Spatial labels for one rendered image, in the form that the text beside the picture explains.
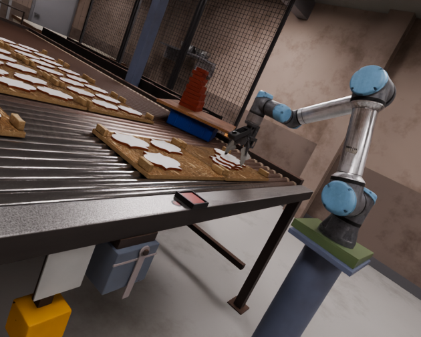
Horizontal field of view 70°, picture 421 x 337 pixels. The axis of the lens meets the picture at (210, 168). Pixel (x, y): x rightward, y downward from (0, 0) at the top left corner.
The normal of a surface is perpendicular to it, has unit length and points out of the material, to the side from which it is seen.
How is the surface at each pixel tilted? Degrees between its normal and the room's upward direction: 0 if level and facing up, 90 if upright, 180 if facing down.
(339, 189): 94
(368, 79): 80
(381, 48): 90
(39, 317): 0
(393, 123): 90
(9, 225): 0
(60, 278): 90
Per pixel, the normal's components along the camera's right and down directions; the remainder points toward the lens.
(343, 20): -0.64, -0.08
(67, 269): 0.73, 0.47
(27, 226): 0.40, -0.88
